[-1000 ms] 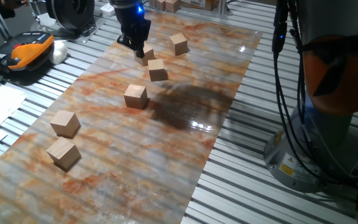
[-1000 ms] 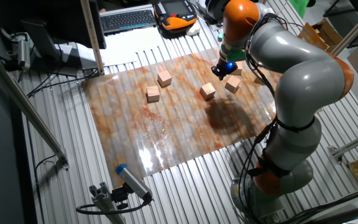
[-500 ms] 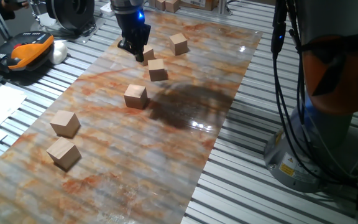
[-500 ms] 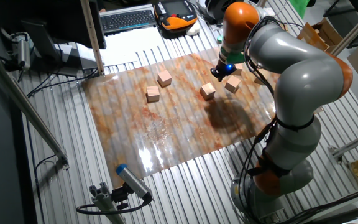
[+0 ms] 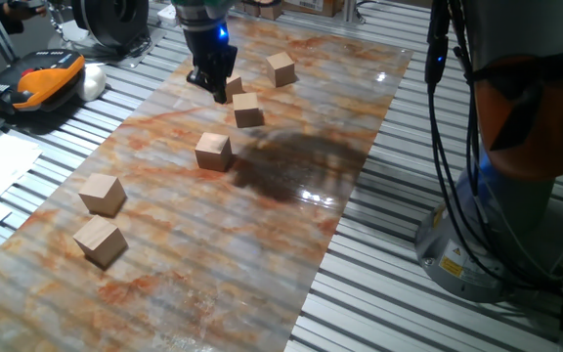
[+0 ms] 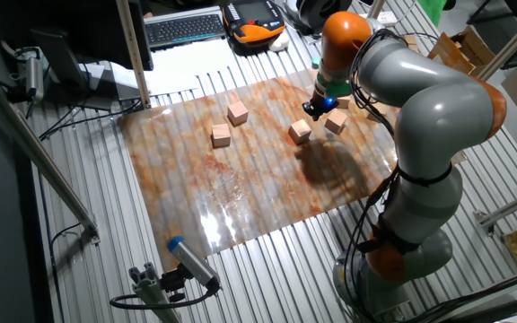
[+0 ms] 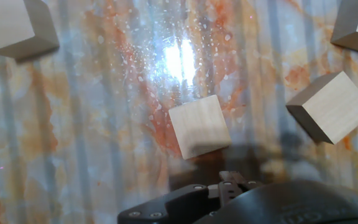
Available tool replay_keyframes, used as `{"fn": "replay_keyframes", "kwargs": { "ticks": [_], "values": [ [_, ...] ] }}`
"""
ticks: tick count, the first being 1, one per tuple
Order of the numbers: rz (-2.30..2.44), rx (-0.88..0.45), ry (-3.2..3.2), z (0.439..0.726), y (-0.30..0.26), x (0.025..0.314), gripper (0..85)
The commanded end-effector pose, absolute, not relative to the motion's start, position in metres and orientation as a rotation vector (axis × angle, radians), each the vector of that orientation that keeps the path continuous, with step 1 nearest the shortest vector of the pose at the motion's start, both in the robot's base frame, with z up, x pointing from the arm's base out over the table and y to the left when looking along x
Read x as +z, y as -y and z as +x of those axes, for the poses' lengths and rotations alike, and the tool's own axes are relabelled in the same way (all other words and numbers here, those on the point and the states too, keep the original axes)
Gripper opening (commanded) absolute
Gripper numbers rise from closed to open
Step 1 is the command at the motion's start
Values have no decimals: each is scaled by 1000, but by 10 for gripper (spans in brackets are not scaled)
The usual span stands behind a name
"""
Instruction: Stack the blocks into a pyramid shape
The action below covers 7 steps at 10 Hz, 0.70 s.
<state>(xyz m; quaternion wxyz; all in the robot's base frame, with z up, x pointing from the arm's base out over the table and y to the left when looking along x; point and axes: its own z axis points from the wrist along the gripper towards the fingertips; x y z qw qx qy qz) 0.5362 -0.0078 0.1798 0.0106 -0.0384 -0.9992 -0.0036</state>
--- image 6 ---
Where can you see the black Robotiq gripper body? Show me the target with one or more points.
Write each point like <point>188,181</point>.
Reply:
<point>323,104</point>

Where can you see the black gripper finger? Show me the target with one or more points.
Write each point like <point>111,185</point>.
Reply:
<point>319,116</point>
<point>308,108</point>

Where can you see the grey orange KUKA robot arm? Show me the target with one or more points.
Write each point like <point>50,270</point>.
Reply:
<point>438,112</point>

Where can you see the white computer mouse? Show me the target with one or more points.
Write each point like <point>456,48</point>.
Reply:
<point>279,42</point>

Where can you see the black round spool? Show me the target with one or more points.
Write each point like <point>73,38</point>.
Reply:
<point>312,11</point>

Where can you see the orange marble pattern mat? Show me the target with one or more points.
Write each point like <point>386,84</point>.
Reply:
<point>240,179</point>

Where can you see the orange black teach pendant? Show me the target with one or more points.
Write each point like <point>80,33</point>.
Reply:
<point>254,22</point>

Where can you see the white power strip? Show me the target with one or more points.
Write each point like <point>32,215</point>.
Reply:
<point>386,19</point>

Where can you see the spare wooden block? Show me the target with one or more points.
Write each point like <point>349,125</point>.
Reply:
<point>412,42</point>

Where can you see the white paper sheet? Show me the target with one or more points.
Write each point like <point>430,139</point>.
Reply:
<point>195,58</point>
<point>171,85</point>

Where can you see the green cloth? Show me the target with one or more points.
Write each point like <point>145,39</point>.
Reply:
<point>431,9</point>

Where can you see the black computer keyboard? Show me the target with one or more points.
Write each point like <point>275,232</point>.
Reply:
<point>184,29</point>

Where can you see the brown cardboard box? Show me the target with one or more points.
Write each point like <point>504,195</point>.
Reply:
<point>465,49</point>

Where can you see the black computer monitor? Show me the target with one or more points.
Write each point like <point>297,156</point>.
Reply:
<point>83,27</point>

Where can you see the grey monitor stand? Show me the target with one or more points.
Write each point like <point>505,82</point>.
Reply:
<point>58,54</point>

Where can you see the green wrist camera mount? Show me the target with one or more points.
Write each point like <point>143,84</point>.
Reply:
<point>337,87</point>

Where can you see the aluminium upright post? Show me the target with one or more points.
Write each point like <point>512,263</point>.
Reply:
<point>376,4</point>

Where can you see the beige upright frame post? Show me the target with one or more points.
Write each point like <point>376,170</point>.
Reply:
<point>133,54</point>

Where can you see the silver camera with blue cap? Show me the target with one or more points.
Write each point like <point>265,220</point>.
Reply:
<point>191,262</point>

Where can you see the aluminium frame beam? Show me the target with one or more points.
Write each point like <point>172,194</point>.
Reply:
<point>510,206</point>
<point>514,40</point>

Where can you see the aluminium profile camera mount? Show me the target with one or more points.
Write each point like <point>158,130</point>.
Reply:
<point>151,291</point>

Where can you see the long aluminium frame rail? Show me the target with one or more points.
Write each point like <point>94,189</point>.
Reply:
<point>29,143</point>

